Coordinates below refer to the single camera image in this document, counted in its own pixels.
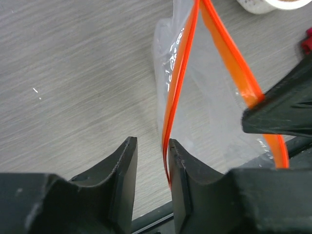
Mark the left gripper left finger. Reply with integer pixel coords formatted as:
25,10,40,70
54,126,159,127
70,136,137,234

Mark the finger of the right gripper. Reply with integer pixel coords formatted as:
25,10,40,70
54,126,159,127
241,56,312,137

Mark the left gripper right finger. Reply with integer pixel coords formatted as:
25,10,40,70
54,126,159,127
169,139,234,234

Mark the clear orange zip top bag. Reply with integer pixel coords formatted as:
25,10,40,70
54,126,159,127
153,0,289,173

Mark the red folded cloth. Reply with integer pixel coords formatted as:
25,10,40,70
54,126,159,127
301,28,312,55

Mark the white tape roll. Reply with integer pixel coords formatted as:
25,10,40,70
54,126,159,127
237,0,312,15

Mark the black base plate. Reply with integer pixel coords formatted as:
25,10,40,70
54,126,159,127
132,137,312,234

